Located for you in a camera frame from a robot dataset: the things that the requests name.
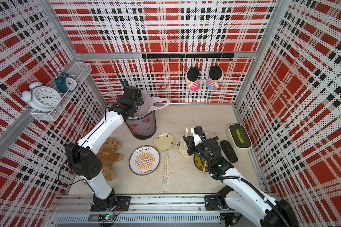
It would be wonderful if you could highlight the white wire wall shelf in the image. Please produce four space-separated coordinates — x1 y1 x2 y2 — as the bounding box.
31 62 92 121

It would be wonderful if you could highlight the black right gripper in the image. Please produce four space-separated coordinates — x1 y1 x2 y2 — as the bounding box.
183 135 213 165

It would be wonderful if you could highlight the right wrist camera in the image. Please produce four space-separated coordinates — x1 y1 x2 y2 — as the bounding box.
191 126 207 146

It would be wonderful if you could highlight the cream plate with black pattern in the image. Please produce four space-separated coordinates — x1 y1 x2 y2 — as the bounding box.
175 138 190 158

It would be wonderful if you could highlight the white box with green display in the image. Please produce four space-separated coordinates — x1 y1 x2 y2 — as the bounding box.
226 124 252 154

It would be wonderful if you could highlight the brown teddy bear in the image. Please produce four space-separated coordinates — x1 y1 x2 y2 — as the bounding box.
96 137 124 182

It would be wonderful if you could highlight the doll with pink dress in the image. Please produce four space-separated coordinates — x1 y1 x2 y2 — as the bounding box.
185 67 200 92

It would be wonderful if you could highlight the black mesh trash bin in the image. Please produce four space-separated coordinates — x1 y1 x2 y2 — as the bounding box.
125 111 157 140

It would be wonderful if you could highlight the white alarm clock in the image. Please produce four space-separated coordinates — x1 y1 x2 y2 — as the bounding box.
20 81 62 112

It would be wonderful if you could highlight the black hook rail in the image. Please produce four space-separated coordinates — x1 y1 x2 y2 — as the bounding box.
142 53 235 61

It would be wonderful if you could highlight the yellow dark patterned plate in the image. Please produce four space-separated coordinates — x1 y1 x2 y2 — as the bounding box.
193 154 205 171

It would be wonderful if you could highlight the doll with striped shirt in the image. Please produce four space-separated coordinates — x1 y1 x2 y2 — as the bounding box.
206 66 224 90

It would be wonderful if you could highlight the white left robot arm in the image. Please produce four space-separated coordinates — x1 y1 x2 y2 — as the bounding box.
65 86 144 211

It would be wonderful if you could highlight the teal alarm clock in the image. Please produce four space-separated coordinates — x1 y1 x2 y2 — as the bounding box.
55 72 78 93

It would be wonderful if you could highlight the pink plastic bin liner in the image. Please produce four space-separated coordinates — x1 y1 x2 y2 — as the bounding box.
134 90 171 119

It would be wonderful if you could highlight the white orange patterned plate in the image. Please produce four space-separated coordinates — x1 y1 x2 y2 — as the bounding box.
129 146 161 176

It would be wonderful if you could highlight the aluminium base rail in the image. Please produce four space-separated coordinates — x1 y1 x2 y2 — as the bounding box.
44 194 241 227

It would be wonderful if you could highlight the black remote control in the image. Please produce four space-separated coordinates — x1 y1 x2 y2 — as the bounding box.
220 140 238 163

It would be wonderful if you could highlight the green circuit board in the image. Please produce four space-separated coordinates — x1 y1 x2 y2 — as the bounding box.
98 214 116 223

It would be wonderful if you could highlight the cream plate with flowers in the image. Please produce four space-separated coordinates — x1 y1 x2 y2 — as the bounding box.
153 133 175 152

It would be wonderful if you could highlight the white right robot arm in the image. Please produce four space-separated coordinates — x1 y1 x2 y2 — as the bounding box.
183 134 298 227

